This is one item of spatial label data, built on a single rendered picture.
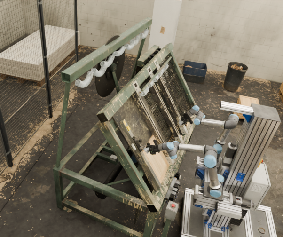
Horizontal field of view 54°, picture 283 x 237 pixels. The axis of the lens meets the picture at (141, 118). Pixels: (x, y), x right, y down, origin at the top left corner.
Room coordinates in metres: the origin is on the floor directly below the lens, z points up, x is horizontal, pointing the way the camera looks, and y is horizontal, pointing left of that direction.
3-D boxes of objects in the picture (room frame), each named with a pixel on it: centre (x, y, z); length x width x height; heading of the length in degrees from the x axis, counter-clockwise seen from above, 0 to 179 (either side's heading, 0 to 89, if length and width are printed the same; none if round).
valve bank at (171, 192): (2.35, -0.54, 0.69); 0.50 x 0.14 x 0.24; 163
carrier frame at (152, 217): (3.16, 0.02, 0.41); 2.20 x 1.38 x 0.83; 163
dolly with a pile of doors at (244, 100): (5.38, -2.30, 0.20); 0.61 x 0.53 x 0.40; 173
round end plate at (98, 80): (3.19, 0.45, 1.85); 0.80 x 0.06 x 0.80; 163
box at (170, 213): (1.91, -0.48, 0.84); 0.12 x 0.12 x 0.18; 73
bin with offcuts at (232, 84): (6.68, -2.26, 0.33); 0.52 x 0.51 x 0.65; 173
